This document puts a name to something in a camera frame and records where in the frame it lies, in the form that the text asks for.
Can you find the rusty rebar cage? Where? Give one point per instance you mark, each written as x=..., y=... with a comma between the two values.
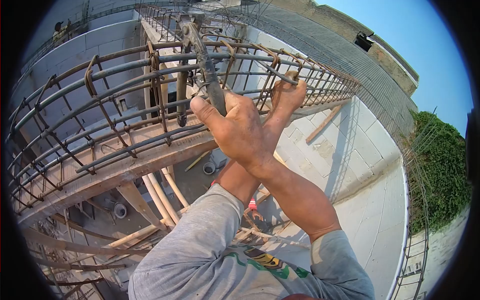
x=123, y=97

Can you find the steel pincers tool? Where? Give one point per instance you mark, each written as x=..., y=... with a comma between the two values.
x=208, y=71

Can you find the white round bucket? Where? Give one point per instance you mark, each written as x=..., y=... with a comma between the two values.
x=120, y=210

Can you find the person's left fingers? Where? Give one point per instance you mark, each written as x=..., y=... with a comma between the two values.
x=294, y=88

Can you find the upright rebar column cage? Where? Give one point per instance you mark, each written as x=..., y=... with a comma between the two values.
x=414, y=232

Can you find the grey round bucket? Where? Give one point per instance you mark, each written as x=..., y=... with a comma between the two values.
x=209, y=168

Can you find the bare brick building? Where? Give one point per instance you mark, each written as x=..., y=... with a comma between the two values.
x=375, y=45

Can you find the person's left hand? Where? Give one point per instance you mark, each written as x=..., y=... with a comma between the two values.
x=284, y=99

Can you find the bamboo support poles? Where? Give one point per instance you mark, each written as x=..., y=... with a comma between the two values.
x=165, y=195

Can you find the person's body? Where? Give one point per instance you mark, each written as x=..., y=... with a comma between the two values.
x=225, y=262

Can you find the wooden formwork beam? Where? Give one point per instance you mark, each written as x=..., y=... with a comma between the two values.
x=123, y=165

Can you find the green climbing plants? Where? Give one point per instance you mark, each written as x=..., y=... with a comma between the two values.
x=438, y=168

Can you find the corrugated metal roof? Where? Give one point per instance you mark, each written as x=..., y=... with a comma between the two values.
x=337, y=56

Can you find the person's right thumb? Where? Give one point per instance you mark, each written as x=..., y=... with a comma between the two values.
x=207, y=112

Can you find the person's right hand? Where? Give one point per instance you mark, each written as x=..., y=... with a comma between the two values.
x=240, y=135

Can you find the loose wooden plank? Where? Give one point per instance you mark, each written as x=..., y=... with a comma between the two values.
x=323, y=123

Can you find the wooden scaffold poles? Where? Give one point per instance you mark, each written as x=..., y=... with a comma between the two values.
x=86, y=255

